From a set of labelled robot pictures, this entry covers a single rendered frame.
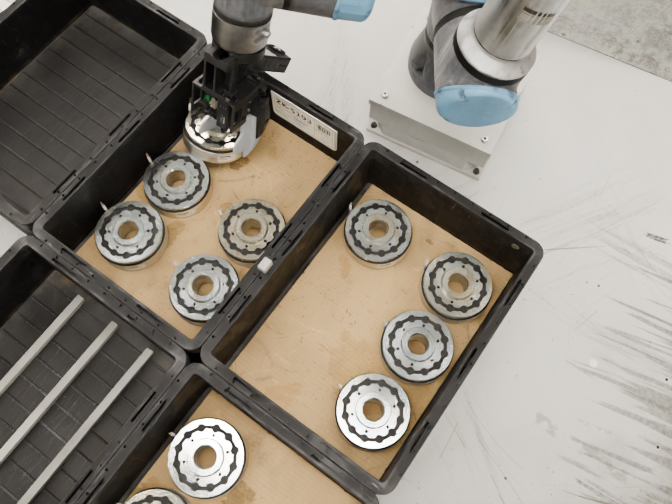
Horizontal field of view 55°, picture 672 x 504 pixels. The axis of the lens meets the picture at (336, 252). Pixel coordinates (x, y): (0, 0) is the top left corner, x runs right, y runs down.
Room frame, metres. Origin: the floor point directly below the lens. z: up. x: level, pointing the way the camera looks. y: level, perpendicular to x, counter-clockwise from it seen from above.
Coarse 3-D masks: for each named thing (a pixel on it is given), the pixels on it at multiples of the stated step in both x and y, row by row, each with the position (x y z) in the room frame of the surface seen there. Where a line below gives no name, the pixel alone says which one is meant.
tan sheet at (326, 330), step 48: (384, 192) 0.45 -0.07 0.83; (336, 240) 0.36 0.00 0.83; (432, 240) 0.37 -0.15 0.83; (336, 288) 0.29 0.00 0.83; (384, 288) 0.29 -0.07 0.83; (288, 336) 0.21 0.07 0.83; (336, 336) 0.21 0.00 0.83; (288, 384) 0.14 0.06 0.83; (336, 384) 0.14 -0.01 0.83; (432, 384) 0.15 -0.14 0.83; (336, 432) 0.08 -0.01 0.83
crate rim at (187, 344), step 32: (192, 64) 0.61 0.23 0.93; (160, 96) 0.55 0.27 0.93; (288, 96) 0.56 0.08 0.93; (128, 128) 0.49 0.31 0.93; (352, 128) 0.50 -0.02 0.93; (96, 160) 0.44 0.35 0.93; (64, 192) 0.39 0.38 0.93; (320, 192) 0.40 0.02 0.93; (288, 224) 0.35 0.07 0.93; (64, 256) 0.29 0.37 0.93; (160, 320) 0.21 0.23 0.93; (192, 352) 0.17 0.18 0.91
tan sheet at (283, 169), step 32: (256, 160) 0.50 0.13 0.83; (288, 160) 0.50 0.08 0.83; (320, 160) 0.50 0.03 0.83; (224, 192) 0.44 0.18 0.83; (256, 192) 0.44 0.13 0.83; (288, 192) 0.44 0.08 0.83; (192, 224) 0.38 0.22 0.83; (96, 256) 0.33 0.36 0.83; (192, 256) 0.33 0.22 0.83; (224, 256) 0.33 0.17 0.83; (128, 288) 0.28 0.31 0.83; (160, 288) 0.28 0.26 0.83
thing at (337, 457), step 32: (352, 160) 0.45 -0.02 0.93; (448, 192) 0.40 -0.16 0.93; (288, 256) 0.30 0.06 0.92; (256, 288) 0.25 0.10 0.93; (512, 288) 0.26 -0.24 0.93; (224, 320) 0.21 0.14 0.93; (480, 352) 0.17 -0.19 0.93; (448, 384) 0.13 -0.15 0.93; (288, 416) 0.09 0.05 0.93; (320, 448) 0.05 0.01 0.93; (416, 448) 0.05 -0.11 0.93
